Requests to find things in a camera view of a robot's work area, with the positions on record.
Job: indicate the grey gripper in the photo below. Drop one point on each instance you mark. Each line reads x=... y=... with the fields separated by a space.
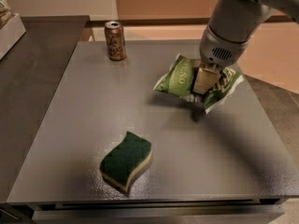
x=218 y=51

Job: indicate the green jalapeno chip bag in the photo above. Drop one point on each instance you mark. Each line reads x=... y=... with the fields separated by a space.
x=178 y=81

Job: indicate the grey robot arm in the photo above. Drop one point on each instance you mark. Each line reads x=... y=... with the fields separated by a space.
x=261 y=34

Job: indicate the orange soda can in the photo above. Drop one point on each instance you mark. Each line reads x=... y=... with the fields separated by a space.
x=115 y=40

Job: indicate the green and yellow sponge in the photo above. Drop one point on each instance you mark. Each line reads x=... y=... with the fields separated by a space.
x=122 y=164

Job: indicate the grey cabinet drawer front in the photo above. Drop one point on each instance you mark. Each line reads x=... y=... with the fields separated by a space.
x=185 y=214

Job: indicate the white box with items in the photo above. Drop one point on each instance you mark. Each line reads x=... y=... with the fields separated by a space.
x=11 y=28

